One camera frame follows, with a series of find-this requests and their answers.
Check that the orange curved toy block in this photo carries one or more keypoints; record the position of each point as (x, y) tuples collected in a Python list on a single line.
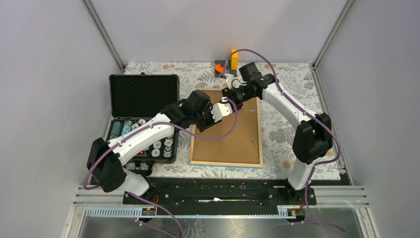
[(220, 69)]

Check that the blue wooden picture frame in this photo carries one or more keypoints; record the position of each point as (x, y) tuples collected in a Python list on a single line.
[(226, 138)]

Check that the white slotted cable duct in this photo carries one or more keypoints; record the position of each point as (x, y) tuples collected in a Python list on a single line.
[(185, 212)]

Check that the grey toy baseplate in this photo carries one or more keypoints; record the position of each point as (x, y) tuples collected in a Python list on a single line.
[(228, 69)]

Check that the light blue poker chip stack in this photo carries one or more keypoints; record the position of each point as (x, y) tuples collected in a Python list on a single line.
[(127, 127)]

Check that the yellow toy block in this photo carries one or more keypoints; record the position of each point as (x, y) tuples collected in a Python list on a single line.
[(234, 59)]

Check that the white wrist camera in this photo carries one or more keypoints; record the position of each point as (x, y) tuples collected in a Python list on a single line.
[(220, 110), (231, 81)]

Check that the brown frame backing board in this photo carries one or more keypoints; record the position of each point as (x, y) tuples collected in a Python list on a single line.
[(236, 141)]

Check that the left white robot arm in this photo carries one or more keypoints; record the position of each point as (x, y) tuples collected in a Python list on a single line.
[(107, 159)]

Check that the black mounting base rail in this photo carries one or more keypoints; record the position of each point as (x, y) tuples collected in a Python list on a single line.
[(231, 193)]

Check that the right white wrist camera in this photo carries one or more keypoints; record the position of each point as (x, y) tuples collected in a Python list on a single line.
[(231, 81)]

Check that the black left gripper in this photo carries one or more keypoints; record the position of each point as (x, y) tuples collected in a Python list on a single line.
[(202, 128)]

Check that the black poker chip case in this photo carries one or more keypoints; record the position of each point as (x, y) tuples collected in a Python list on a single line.
[(139, 98)]

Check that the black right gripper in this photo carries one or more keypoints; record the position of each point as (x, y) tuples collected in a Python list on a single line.
[(228, 92)]

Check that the green poker chip stack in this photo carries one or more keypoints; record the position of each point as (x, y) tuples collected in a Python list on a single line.
[(116, 130)]

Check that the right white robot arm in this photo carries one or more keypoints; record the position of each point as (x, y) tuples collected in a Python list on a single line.
[(312, 138)]

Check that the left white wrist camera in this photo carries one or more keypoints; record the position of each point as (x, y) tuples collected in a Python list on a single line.
[(220, 110)]

